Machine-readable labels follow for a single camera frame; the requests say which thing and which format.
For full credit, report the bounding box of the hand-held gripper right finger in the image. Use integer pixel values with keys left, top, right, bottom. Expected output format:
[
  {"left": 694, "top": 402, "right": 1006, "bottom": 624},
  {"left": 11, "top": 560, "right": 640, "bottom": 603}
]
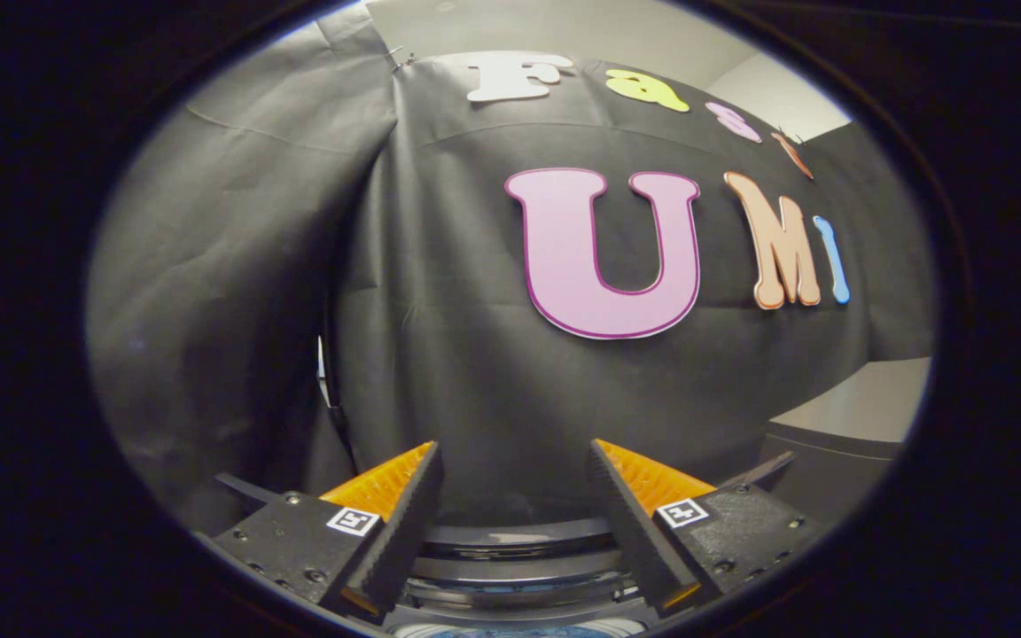
[{"left": 585, "top": 438, "right": 830, "bottom": 615}]

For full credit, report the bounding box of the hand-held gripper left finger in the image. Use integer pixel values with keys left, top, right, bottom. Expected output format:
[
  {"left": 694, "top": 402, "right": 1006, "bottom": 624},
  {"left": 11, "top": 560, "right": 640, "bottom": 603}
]
[{"left": 194, "top": 440, "right": 446, "bottom": 619}]

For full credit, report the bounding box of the small grey washing machine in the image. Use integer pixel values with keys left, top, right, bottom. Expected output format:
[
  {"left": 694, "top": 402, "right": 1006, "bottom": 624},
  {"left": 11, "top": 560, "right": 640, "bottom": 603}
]
[{"left": 382, "top": 517, "right": 660, "bottom": 638}]

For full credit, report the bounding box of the black backdrop cloth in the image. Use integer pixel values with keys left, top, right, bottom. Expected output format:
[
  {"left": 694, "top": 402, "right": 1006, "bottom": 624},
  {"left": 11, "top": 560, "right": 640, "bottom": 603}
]
[{"left": 85, "top": 13, "right": 935, "bottom": 537}]

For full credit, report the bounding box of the beige cabinet with dark top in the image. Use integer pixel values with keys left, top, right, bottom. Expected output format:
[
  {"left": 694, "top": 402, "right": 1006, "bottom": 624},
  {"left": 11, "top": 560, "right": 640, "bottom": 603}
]
[{"left": 757, "top": 356, "right": 933, "bottom": 525}]

